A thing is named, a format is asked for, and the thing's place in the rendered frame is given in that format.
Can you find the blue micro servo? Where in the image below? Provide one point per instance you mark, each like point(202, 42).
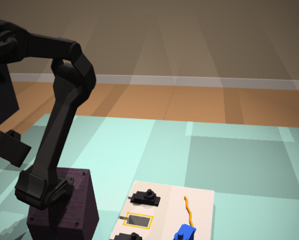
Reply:
point(186, 232)

